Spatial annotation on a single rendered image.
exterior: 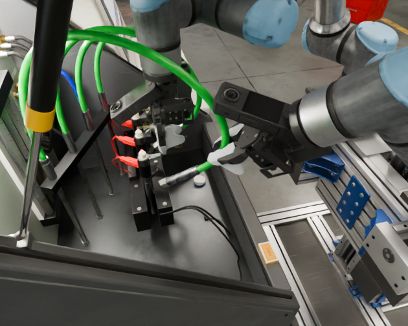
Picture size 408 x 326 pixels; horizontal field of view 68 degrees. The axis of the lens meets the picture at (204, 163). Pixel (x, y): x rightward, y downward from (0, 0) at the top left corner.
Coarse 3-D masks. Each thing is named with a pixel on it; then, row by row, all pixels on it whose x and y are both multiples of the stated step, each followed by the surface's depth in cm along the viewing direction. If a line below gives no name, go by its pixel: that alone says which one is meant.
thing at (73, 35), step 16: (80, 32) 43; (96, 32) 42; (128, 48) 43; (144, 48) 43; (160, 64) 44; (176, 64) 44; (192, 80) 45; (208, 96) 47; (224, 128) 50; (224, 144) 53; (48, 160) 63
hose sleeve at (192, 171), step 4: (188, 168) 60; (192, 168) 59; (196, 168) 58; (180, 172) 61; (184, 172) 60; (188, 172) 59; (192, 172) 59; (196, 172) 58; (172, 176) 61; (176, 176) 61; (180, 176) 60; (184, 176) 60; (188, 176) 59; (192, 176) 59; (168, 180) 62; (172, 180) 61; (176, 180) 61; (180, 180) 61; (168, 184) 62
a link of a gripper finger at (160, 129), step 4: (156, 116) 60; (156, 120) 60; (160, 120) 60; (156, 124) 60; (160, 124) 60; (156, 128) 62; (160, 128) 60; (160, 132) 61; (164, 132) 61; (160, 136) 61; (164, 136) 63; (160, 140) 63; (164, 140) 64; (160, 144) 64; (164, 144) 65
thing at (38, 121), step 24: (48, 0) 17; (72, 0) 17; (48, 24) 18; (48, 48) 18; (48, 72) 20; (48, 96) 21; (24, 120) 22; (48, 120) 22; (24, 192) 27; (24, 216) 29; (24, 240) 32
